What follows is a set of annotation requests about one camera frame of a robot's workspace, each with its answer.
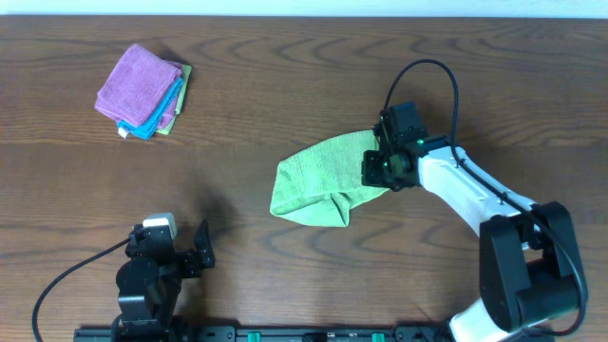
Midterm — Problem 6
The left black cable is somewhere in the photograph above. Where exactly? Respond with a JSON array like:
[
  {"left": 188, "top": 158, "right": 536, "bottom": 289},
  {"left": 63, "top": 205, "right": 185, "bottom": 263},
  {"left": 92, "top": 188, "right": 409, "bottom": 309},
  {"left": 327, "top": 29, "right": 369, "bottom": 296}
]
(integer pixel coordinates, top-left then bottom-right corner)
[{"left": 31, "top": 237, "right": 132, "bottom": 342}]

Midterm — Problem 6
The purple folded cloth lower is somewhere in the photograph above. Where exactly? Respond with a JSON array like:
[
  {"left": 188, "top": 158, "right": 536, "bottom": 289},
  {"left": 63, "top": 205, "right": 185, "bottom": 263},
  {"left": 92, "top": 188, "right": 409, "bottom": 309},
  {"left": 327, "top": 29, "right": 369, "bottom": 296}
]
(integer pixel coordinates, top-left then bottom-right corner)
[{"left": 157, "top": 60, "right": 184, "bottom": 131}]

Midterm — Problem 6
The purple folded cloth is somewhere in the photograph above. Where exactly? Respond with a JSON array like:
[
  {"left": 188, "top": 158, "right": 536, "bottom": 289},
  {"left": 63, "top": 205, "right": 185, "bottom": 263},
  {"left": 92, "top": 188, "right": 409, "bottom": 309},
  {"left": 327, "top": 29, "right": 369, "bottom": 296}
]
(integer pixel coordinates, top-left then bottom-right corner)
[
  {"left": 157, "top": 60, "right": 184, "bottom": 131},
  {"left": 95, "top": 44, "right": 182, "bottom": 127}
]

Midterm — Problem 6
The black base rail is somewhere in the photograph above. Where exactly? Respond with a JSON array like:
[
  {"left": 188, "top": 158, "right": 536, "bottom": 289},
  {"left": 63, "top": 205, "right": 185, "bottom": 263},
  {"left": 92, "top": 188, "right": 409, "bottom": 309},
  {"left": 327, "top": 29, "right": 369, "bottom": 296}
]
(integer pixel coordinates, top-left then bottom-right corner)
[{"left": 73, "top": 326, "right": 454, "bottom": 342}]

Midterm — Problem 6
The purple folded cloth top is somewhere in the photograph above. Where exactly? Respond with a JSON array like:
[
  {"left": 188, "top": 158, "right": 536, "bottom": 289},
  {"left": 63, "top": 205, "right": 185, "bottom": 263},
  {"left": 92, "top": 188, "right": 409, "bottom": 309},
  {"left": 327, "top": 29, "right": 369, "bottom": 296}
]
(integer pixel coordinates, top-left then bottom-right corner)
[{"left": 95, "top": 44, "right": 182, "bottom": 127}]

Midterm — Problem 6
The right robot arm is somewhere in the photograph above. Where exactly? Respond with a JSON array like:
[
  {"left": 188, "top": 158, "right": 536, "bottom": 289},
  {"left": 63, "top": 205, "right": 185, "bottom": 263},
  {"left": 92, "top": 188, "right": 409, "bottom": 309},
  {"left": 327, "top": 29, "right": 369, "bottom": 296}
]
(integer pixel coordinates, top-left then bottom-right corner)
[{"left": 362, "top": 103, "right": 588, "bottom": 341}]

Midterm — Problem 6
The right black cable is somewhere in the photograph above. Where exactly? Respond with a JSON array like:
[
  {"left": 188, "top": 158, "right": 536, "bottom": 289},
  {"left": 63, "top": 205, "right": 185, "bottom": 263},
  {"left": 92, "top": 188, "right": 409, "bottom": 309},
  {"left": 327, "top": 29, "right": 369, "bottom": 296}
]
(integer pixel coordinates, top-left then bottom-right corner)
[{"left": 382, "top": 58, "right": 590, "bottom": 337}]

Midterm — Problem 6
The green folded cloth bottom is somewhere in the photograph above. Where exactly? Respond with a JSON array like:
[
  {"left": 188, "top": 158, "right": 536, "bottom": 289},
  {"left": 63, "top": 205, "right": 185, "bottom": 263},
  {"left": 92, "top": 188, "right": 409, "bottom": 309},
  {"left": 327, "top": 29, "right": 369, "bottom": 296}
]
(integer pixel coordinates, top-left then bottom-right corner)
[{"left": 156, "top": 64, "right": 193, "bottom": 137}]

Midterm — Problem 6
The blue folded cloth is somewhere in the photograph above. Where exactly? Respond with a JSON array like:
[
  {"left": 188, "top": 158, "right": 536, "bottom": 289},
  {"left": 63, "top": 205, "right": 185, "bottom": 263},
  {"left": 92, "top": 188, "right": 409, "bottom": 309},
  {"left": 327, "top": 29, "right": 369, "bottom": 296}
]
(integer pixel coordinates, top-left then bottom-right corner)
[{"left": 117, "top": 77, "right": 183, "bottom": 141}]

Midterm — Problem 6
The green microfiber cloth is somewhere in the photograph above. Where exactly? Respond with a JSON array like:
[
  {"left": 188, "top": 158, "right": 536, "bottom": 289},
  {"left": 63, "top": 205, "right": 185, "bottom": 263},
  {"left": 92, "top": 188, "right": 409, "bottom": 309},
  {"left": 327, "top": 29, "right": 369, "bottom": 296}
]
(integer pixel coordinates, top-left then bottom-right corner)
[{"left": 270, "top": 130, "right": 387, "bottom": 227}]

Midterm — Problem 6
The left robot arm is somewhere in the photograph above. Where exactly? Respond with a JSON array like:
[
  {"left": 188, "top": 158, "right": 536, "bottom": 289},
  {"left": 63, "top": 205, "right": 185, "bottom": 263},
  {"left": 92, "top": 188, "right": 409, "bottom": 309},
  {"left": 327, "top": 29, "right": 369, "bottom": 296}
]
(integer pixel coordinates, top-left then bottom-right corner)
[{"left": 110, "top": 213, "right": 216, "bottom": 341}]

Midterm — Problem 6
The black cable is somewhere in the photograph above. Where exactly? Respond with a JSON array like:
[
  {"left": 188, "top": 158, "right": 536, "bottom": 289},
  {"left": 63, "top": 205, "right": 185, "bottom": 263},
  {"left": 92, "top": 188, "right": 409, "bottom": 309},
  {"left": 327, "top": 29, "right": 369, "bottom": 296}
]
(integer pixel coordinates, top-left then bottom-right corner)
[
  {"left": 31, "top": 237, "right": 132, "bottom": 342},
  {"left": 382, "top": 58, "right": 590, "bottom": 337}
]

